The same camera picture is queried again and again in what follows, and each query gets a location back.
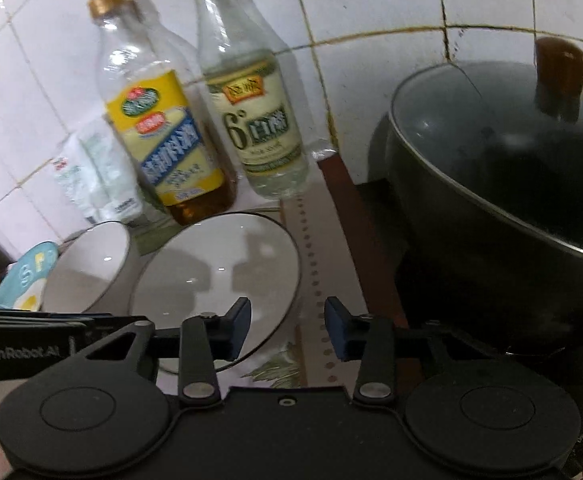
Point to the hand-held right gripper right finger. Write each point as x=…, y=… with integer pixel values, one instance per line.
x=335, y=330

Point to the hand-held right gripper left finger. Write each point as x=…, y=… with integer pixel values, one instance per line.
x=241, y=325

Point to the white ribbed bowl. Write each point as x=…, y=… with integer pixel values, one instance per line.
x=196, y=270
x=91, y=260

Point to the blue egg print plate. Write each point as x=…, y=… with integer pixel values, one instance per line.
x=21, y=275

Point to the black cooking pot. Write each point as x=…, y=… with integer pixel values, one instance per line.
x=471, y=270

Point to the yellow capped vinegar bottle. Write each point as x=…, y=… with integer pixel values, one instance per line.
x=256, y=125

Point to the gold capped cooking wine bottle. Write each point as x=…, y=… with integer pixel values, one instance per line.
x=156, y=125

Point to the glass lid with wooden knob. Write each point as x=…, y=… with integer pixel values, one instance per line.
x=496, y=160

